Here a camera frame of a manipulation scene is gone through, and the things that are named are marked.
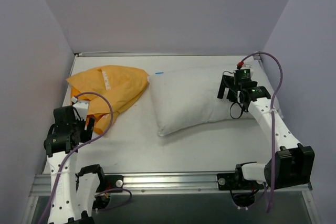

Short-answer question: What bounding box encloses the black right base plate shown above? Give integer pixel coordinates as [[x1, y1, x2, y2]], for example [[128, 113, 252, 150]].
[[216, 172, 264, 191]]

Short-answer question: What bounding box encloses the yellow pillowcase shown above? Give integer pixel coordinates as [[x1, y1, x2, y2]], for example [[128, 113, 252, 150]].
[[67, 65, 149, 135]]

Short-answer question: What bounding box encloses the aluminium front rail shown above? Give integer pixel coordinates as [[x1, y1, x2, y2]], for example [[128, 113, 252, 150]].
[[25, 170, 313, 196]]

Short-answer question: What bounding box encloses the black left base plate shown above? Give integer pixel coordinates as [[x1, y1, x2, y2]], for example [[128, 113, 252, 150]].
[[75, 174, 124, 193]]

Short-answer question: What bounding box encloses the aluminium right side rail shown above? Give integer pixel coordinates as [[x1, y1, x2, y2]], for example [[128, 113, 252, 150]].
[[254, 52, 284, 120]]

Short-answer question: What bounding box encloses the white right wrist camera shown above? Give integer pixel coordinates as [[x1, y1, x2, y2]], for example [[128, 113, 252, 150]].
[[236, 61, 255, 77]]

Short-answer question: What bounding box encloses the aluminium back rail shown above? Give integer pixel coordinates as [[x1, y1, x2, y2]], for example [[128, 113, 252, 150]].
[[75, 51, 245, 57]]

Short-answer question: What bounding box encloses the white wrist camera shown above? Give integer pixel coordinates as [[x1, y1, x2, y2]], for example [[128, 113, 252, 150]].
[[236, 61, 255, 77], [71, 97, 90, 121]]

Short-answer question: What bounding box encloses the white pillow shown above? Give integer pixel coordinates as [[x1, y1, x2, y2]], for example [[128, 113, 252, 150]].
[[146, 60, 285, 137]]

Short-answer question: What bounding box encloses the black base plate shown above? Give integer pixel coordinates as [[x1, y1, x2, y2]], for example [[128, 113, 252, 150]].
[[216, 172, 264, 191], [75, 174, 124, 193]]

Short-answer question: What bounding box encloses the aluminium rail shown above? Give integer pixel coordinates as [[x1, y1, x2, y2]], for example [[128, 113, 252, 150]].
[[25, 170, 313, 196], [254, 52, 284, 120], [75, 51, 245, 57]]

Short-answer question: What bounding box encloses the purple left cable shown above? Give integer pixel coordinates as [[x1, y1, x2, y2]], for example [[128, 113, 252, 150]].
[[39, 91, 132, 224]]

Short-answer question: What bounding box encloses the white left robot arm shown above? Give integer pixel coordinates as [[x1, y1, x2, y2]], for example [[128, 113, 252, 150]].
[[39, 101, 106, 223]]

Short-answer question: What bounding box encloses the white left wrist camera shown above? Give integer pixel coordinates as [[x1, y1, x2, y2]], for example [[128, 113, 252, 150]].
[[71, 97, 90, 121]]

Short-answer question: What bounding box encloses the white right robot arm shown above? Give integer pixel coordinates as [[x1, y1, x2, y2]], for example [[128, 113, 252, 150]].
[[217, 69, 315, 189]]

